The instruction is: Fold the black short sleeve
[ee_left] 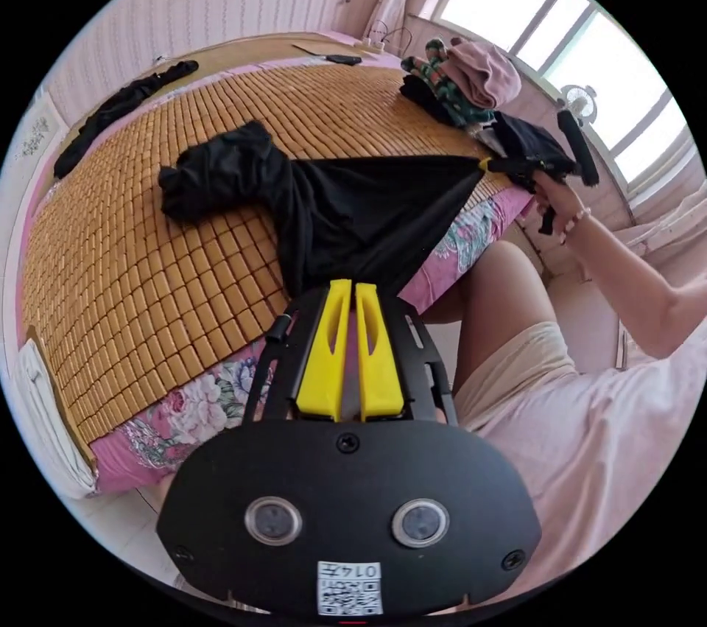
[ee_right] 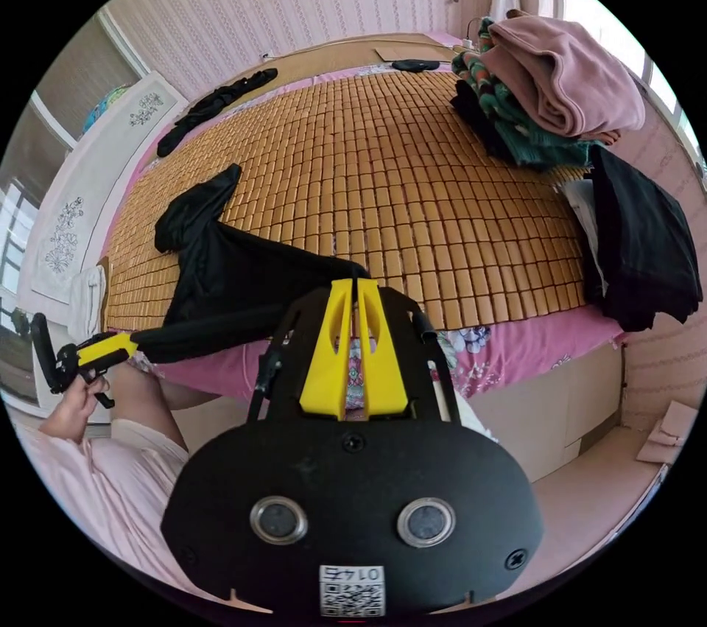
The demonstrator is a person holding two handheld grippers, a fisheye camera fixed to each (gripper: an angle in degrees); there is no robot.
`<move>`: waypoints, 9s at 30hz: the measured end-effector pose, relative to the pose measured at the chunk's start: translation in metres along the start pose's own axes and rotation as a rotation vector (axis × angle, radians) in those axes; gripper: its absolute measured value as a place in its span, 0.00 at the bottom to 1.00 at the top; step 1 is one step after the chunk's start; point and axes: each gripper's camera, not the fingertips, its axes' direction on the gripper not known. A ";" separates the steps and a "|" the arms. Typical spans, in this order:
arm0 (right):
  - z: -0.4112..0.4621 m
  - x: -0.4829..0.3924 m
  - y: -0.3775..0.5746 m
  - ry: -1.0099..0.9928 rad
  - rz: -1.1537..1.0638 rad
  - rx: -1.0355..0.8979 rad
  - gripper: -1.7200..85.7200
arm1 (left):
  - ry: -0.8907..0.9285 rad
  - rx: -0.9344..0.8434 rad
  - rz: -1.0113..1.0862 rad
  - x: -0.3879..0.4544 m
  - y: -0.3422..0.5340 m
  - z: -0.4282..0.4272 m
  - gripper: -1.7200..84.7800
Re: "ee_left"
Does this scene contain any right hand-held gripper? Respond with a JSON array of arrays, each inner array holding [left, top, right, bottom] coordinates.
[[477, 154, 584, 237]]

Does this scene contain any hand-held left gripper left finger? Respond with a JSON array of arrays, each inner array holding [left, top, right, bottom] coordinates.
[[295, 279, 352, 422]]

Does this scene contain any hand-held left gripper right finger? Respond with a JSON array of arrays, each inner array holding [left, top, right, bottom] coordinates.
[[355, 281, 408, 424]]

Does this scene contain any black short sleeve shirt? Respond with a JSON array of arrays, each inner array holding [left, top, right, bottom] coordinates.
[[158, 119, 487, 302]]

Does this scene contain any person's right forearm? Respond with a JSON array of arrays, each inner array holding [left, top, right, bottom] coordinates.
[[566, 206, 700, 360]]

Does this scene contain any person's right hand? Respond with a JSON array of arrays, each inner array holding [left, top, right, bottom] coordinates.
[[532, 176, 592, 247]]

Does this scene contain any pile of clothes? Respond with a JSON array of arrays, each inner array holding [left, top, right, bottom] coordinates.
[[398, 37, 570, 164]]

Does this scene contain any white fan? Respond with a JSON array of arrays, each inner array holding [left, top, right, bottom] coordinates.
[[555, 84, 599, 128]]

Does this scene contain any bed with woven mat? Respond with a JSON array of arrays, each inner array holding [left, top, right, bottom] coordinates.
[[16, 29, 537, 498]]

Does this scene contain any person's body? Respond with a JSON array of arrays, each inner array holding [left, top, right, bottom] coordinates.
[[425, 239, 707, 606]]

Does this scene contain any white rolled blanket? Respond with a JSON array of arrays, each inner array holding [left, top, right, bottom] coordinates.
[[10, 339, 100, 498]]

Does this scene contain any long black garment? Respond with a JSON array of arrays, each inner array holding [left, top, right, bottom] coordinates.
[[53, 59, 200, 179]]

